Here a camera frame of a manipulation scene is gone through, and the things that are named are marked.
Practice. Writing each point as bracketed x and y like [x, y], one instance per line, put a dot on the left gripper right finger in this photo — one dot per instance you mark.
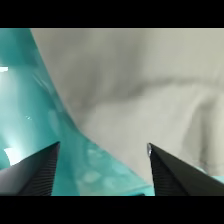
[176, 178]

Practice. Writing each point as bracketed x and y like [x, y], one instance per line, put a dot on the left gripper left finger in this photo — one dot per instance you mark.
[36, 176]

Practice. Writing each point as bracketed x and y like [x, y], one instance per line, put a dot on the grey garment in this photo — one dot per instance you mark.
[140, 93]

